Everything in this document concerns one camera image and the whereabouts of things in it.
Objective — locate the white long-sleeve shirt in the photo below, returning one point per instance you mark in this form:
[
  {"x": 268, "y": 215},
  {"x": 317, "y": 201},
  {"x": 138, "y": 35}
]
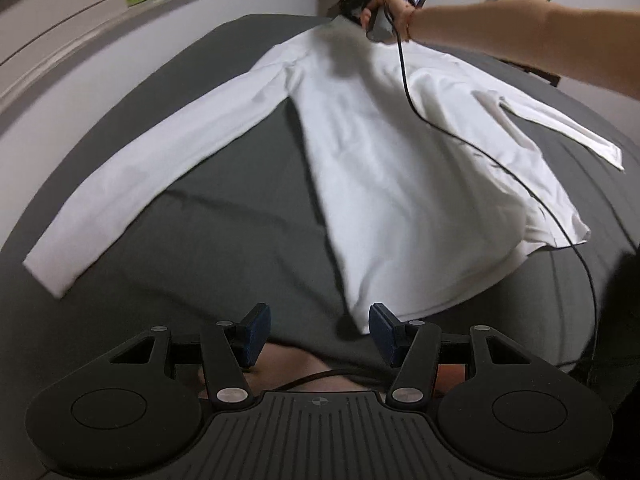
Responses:
[{"x": 400, "y": 160}]

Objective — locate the person's right hand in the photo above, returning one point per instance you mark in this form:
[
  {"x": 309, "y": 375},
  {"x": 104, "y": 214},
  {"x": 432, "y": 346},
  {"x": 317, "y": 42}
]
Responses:
[{"x": 397, "y": 17}]

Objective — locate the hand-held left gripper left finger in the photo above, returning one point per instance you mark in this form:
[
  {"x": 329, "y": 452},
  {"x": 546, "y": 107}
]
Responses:
[{"x": 255, "y": 335}]

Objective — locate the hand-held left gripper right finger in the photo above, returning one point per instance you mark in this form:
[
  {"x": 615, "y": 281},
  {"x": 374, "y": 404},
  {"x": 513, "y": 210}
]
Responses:
[{"x": 385, "y": 335}]

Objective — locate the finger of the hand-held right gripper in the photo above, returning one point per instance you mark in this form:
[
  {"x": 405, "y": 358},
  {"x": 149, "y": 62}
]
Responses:
[{"x": 337, "y": 9}]

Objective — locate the person's right forearm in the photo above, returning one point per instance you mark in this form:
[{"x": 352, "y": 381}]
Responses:
[{"x": 525, "y": 35}]

